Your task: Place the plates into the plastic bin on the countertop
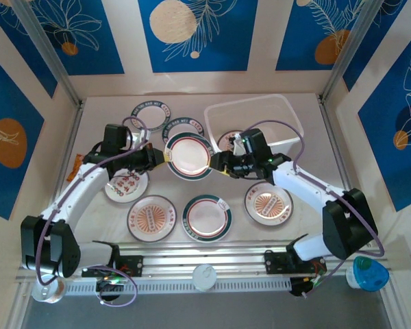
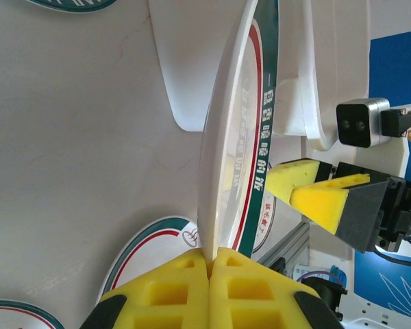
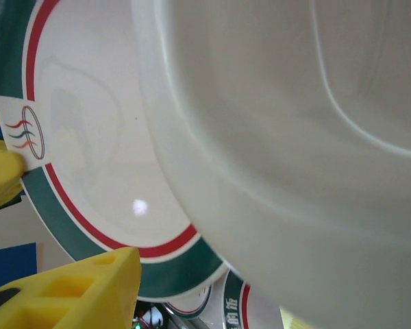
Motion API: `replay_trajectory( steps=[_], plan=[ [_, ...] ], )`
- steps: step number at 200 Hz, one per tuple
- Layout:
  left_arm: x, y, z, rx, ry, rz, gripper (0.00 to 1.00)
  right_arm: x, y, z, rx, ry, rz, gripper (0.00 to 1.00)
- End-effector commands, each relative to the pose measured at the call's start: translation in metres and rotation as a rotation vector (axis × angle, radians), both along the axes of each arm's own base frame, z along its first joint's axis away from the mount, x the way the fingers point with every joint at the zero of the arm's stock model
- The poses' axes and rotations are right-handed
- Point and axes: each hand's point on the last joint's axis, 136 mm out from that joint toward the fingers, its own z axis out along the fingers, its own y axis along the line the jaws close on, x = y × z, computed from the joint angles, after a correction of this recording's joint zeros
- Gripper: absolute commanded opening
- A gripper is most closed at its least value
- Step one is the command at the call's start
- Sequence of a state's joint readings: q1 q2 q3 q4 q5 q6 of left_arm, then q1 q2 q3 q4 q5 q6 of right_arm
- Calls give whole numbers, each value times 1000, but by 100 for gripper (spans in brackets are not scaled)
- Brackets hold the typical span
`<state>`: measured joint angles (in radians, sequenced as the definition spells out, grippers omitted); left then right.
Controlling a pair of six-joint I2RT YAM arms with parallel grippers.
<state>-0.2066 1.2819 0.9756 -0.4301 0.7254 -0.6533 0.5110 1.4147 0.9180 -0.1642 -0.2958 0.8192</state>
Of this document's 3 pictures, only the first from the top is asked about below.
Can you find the orange sunburst plate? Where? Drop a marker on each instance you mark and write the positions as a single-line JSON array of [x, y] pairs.
[[224, 142], [151, 218], [267, 205]]

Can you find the green rimmed white plate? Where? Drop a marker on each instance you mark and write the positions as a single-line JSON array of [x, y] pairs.
[[188, 156], [207, 219]]

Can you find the navy rimmed white plate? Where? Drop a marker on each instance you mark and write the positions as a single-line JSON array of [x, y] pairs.
[[151, 116], [183, 127]]

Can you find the white plastic bin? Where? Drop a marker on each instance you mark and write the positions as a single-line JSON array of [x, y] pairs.
[[260, 106]]

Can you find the red character white plate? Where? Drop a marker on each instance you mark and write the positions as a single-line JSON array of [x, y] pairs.
[[126, 192]]

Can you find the orange snack packet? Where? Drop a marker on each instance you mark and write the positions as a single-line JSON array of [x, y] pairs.
[[76, 160]]

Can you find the silver tin can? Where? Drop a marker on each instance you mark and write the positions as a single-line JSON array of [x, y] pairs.
[[204, 276]]

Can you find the blue and white container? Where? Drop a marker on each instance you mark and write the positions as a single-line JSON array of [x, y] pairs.
[[370, 277]]

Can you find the aluminium side rail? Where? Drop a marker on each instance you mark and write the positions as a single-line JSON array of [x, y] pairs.
[[71, 137], [338, 154]]

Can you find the aluminium rail frame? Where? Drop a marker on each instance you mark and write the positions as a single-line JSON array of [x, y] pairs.
[[226, 257]]

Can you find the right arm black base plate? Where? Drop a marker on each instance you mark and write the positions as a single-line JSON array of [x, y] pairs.
[[274, 264]]

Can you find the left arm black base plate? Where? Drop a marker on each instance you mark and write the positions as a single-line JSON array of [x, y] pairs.
[[133, 265]]

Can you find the aluminium corner post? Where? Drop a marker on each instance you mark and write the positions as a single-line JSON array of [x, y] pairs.
[[353, 51], [49, 51]]

